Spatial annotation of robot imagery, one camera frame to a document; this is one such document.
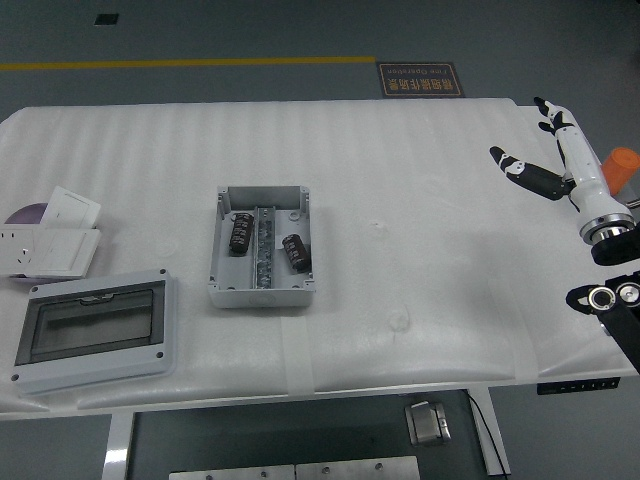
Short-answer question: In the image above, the black cylindrical battery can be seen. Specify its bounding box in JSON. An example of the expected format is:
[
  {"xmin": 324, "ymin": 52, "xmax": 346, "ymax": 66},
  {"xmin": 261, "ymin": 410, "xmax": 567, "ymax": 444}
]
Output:
[
  {"xmin": 228, "ymin": 211, "xmax": 255, "ymax": 257},
  {"xmin": 280, "ymin": 233, "xmax": 310, "ymax": 274}
]

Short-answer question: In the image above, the grey open plastic box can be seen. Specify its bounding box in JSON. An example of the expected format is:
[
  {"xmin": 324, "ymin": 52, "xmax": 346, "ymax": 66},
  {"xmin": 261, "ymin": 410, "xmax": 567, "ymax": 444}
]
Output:
[{"xmin": 207, "ymin": 184, "xmax": 317, "ymax": 310}]

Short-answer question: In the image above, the white tape strip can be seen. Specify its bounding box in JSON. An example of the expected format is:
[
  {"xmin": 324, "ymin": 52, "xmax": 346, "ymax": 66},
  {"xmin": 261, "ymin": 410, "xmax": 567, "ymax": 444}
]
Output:
[{"xmin": 279, "ymin": 317, "xmax": 316, "ymax": 396}]

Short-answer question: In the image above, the white foam mat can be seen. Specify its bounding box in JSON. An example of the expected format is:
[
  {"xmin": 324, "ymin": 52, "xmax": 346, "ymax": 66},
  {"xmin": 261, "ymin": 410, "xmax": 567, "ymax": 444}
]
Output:
[{"xmin": 0, "ymin": 98, "xmax": 545, "ymax": 414}]

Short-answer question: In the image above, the black floor sign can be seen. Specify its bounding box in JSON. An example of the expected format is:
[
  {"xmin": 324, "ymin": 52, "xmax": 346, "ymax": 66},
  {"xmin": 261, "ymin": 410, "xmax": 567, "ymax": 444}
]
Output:
[{"xmin": 375, "ymin": 61, "xmax": 466, "ymax": 99}]

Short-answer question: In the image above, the silver metal block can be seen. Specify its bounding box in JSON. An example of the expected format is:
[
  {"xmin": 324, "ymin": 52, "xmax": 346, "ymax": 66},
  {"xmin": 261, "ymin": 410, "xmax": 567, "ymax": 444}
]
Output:
[{"xmin": 403, "ymin": 399, "xmax": 454, "ymax": 447}]

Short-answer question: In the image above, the grey metal plate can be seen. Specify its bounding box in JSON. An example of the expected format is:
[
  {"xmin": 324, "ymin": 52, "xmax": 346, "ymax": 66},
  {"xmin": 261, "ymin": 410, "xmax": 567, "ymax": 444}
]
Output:
[
  {"xmin": 295, "ymin": 456, "xmax": 420, "ymax": 480},
  {"xmin": 168, "ymin": 464, "xmax": 296, "ymax": 480}
]

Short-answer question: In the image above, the grey lid with window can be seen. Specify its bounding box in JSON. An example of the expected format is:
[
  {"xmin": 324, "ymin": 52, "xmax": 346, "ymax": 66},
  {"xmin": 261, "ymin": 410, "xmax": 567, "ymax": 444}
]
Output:
[{"xmin": 10, "ymin": 268, "xmax": 179, "ymax": 399}]

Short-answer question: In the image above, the white table leg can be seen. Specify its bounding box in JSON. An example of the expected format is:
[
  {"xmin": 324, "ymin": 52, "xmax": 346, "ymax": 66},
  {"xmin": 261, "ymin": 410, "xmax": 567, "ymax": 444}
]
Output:
[
  {"xmin": 467, "ymin": 388, "xmax": 512, "ymax": 476},
  {"xmin": 102, "ymin": 413, "xmax": 136, "ymax": 480}
]

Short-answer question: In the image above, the purple disc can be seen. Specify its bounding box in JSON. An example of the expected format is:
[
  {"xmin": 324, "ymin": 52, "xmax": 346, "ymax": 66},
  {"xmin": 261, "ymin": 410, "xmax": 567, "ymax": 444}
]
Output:
[{"xmin": 3, "ymin": 201, "xmax": 51, "ymax": 284}]

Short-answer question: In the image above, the black table control panel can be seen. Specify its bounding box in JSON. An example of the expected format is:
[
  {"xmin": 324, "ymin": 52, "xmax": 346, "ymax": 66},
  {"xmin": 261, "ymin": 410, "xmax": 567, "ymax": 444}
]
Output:
[{"xmin": 537, "ymin": 377, "xmax": 621, "ymax": 396}]

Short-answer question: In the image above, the orange cylinder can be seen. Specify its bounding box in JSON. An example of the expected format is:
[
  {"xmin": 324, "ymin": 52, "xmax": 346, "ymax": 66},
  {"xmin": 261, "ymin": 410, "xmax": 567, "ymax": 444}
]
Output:
[{"xmin": 599, "ymin": 146, "xmax": 640, "ymax": 194}]

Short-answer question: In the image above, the metal rail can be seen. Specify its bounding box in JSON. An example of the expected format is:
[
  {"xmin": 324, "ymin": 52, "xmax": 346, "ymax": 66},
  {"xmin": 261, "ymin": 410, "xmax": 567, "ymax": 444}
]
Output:
[{"xmin": 252, "ymin": 204, "xmax": 278, "ymax": 290}]

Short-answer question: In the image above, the thin black cable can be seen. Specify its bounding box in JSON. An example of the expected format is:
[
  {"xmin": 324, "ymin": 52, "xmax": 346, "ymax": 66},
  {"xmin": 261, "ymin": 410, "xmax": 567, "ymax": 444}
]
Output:
[{"xmin": 467, "ymin": 392, "xmax": 506, "ymax": 476}]

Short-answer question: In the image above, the white switch panel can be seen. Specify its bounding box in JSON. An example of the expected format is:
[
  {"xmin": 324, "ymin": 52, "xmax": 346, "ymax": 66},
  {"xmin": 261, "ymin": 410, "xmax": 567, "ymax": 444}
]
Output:
[{"xmin": 24, "ymin": 227, "xmax": 103, "ymax": 280}]

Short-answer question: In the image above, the white wall socket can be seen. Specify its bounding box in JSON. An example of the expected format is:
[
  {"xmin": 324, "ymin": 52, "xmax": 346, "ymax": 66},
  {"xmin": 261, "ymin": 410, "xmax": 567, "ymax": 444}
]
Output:
[{"xmin": 0, "ymin": 224, "xmax": 46, "ymax": 276}]

